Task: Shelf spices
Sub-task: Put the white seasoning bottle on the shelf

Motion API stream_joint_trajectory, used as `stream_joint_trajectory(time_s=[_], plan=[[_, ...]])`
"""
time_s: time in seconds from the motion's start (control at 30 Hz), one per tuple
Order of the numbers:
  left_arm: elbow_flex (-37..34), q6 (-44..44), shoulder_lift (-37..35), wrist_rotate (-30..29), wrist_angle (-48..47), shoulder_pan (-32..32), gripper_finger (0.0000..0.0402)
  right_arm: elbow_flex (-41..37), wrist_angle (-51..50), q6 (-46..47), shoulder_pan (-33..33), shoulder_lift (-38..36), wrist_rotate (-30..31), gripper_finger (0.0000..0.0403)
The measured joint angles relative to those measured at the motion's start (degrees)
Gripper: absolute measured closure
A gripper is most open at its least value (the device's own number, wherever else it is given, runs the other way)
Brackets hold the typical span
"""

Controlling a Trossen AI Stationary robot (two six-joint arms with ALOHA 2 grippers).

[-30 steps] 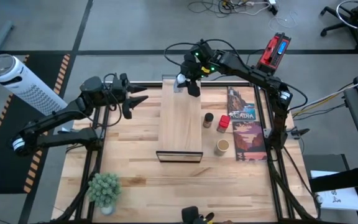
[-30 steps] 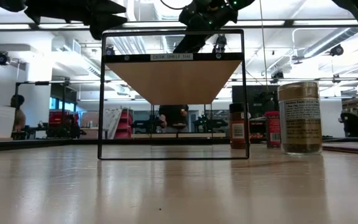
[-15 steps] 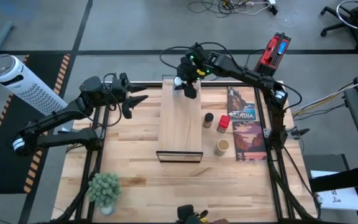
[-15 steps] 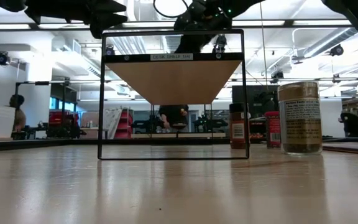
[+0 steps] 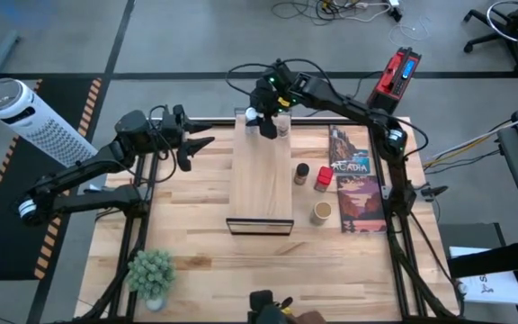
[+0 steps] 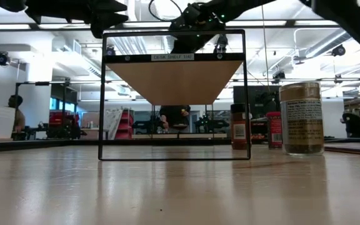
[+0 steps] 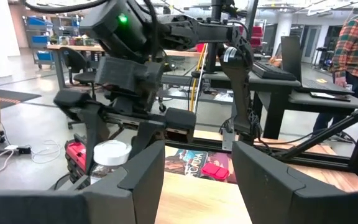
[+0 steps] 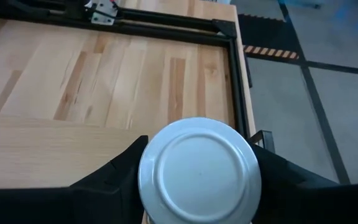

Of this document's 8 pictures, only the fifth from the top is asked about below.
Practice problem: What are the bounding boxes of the black leader arm handle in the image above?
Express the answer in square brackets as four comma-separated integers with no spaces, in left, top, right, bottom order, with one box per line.
[247,290,294,324]

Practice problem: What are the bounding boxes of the green potted plant white pot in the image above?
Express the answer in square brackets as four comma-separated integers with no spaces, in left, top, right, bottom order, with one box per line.
[123,249,177,312]

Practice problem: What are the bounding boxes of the black frame clamp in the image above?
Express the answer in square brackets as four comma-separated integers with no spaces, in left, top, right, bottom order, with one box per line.
[414,183,450,203]

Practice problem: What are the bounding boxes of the white tower fan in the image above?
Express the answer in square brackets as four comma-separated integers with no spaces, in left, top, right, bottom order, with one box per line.
[0,77,99,168]

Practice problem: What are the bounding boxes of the office chair base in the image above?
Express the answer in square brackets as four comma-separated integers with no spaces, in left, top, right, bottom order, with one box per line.
[462,0,518,72]

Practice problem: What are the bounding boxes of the wooden desk shelf black frame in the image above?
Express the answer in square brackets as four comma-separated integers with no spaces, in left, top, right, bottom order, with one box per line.
[225,107,295,237]

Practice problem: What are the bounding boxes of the red portable power station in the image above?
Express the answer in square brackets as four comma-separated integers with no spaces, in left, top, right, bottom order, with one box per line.
[364,46,423,117]

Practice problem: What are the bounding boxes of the large spice jar gold lid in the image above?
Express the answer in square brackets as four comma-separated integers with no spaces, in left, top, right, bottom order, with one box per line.
[308,201,333,228]

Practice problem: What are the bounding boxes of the black mat hazard stripes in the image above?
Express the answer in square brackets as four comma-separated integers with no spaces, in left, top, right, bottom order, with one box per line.
[0,78,103,281]

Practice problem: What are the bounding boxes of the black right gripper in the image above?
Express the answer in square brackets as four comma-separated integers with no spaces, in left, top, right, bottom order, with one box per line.
[248,62,303,140]

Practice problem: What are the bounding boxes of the person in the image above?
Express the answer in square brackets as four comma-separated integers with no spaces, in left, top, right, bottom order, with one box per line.
[290,309,328,324]

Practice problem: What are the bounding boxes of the white printed paper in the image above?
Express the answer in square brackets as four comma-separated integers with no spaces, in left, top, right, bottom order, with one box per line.
[448,246,518,306]

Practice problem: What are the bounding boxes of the red canyon landscape print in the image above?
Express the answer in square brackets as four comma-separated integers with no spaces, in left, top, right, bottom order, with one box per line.
[335,174,389,234]

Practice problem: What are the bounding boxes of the floor cable bundle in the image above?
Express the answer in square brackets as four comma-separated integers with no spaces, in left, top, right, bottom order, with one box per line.
[271,0,404,26]

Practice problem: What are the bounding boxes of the red-lidded patterned spice tin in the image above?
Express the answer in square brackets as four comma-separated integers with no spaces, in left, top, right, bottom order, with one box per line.
[314,166,335,194]

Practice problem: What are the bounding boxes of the black beam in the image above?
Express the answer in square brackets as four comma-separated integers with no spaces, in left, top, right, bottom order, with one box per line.
[446,238,518,280]

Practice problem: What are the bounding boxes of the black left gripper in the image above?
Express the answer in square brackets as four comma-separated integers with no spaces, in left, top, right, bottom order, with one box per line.
[159,103,216,173]

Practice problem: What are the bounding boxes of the black aluminium rig frame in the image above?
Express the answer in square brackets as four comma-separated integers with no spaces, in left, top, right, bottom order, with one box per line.
[76,117,462,324]

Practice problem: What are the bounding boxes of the orange spice bottle black lid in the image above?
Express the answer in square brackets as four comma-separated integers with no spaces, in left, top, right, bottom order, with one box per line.
[293,162,310,186]

